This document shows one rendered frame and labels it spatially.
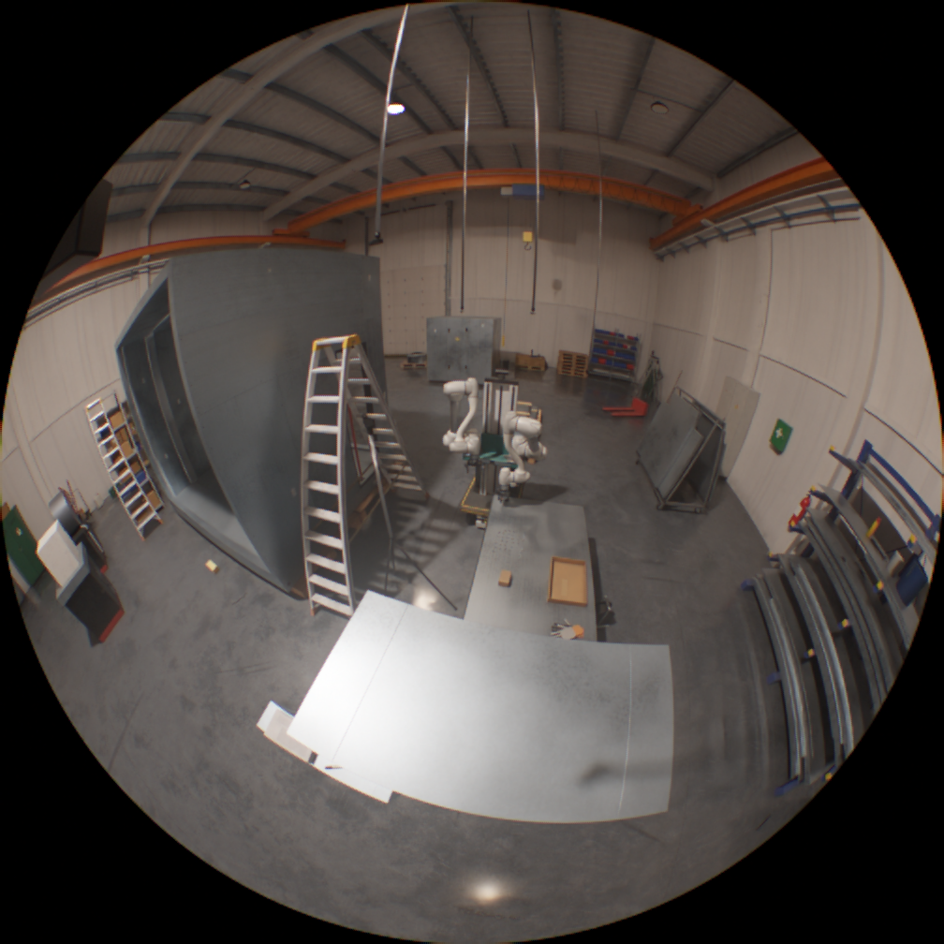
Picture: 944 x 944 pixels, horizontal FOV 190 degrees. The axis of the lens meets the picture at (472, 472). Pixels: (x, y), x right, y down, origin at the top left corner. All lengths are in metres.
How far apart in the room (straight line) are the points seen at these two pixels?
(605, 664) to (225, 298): 2.88
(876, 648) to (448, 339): 10.36
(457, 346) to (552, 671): 8.42
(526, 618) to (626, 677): 1.19
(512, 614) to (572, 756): 1.37
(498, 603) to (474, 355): 7.46
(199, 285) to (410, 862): 4.13
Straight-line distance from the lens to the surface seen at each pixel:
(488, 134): 9.37
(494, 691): 0.97
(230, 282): 2.44
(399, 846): 2.71
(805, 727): 3.98
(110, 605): 5.35
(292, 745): 1.92
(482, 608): 2.13
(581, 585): 2.38
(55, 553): 5.10
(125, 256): 10.91
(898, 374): 4.98
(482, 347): 8.56
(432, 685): 0.98
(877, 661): 3.72
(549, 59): 7.27
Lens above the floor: 2.51
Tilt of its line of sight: 34 degrees down
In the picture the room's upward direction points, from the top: 1 degrees clockwise
